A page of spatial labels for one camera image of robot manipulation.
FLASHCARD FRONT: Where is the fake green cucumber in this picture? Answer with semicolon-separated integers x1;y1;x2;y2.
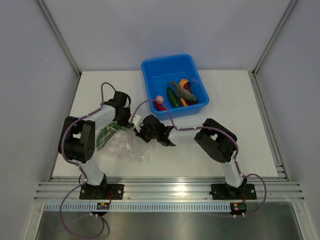
166;86;181;108

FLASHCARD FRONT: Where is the right aluminium frame post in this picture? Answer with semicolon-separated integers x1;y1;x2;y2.
251;0;299;77

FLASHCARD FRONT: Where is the fake egg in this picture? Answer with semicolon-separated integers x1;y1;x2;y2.
156;95;164;104

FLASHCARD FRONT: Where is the blue plastic bin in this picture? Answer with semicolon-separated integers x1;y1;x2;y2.
141;54;210;118

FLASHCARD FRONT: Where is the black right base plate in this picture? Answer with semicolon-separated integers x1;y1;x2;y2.
210;183;257;200

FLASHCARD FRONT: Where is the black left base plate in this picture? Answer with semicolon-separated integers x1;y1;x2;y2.
79;183;125;200

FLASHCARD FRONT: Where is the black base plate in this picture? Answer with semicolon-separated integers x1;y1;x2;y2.
210;183;257;200
79;183;125;200

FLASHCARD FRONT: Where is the grey fake fish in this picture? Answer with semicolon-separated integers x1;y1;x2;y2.
168;80;198;104

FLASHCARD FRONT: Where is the fake green onion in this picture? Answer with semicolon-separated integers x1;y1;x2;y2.
95;121;130;150

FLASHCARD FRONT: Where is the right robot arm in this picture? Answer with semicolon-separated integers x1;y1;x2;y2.
133;115;247;199

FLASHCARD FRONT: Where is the aluminium frame post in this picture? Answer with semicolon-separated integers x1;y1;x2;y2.
251;0;299;77
35;0;82;80

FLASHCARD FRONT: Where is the clear zip top bag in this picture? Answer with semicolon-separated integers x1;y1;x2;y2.
95;127;151;162

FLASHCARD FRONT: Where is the fake steak slice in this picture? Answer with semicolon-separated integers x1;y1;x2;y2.
179;78;193;107

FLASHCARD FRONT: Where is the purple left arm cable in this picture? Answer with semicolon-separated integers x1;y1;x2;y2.
61;81;117;171

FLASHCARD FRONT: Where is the aluminium mounting rail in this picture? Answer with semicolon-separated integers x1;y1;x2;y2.
33;177;305;202

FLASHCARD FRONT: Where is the red fake chili pepper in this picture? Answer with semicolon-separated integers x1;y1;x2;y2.
154;100;166;111

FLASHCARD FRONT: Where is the left aluminium frame post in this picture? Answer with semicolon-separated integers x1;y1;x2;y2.
35;0;82;80

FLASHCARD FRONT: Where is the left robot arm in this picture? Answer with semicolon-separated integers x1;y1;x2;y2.
58;91;131;199

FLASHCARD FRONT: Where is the white slotted cable duct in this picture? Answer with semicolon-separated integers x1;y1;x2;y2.
43;202;231;213

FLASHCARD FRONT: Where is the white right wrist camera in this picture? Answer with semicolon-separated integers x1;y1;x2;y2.
129;114;143;133

